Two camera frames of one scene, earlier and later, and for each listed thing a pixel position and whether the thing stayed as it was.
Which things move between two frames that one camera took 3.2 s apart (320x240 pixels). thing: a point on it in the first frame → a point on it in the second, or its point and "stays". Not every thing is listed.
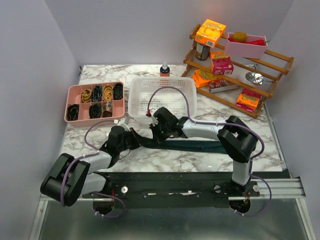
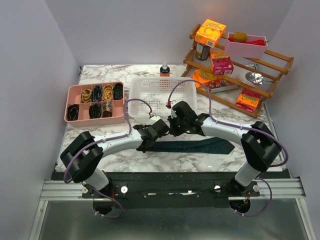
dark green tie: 208,146 stays
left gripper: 137,140 → 146,127
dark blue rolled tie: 97,93 stays
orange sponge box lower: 248,100 stays
